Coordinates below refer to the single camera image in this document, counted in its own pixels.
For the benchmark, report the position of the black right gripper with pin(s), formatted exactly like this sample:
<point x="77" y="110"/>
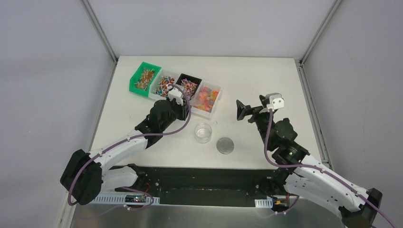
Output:
<point x="243" y="110"/>

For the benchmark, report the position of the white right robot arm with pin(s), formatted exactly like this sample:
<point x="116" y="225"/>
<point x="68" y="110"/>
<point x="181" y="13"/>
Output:
<point x="301" y="174"/>

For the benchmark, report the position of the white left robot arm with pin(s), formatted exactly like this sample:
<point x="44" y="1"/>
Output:
<point x="89" y="173"/>

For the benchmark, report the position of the clear plastic jar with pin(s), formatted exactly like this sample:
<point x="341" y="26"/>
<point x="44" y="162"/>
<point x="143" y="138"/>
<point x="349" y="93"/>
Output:
<point x="203" y="133"/>

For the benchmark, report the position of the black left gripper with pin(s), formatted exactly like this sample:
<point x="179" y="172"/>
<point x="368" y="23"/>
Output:
<point x="181" y="109"/>

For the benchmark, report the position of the green candy bin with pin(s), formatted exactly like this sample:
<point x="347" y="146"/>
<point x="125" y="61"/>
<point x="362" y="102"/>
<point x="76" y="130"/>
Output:
<point x="141" y="80"/>

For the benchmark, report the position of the black swirl lollipop bin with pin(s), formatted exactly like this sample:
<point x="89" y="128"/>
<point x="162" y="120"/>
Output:
<point x="190" y="84"/>

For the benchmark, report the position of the white star candy bin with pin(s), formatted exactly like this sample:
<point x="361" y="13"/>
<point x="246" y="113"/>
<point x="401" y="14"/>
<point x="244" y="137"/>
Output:
<point x="205" y="101"/>

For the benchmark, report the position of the white lollipop bin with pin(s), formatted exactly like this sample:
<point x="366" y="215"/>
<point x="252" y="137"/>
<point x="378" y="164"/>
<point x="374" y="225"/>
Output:
<point x="158" y="89"/>

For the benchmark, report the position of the clear jar lid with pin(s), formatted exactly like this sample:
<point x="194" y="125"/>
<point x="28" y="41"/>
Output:
<point x="225" y="145"/>

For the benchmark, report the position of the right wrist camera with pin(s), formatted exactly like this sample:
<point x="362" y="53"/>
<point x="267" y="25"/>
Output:
<point x="276" y="101"/>

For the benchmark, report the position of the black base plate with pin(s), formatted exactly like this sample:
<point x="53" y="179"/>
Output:
<point x="210" y="187"/>

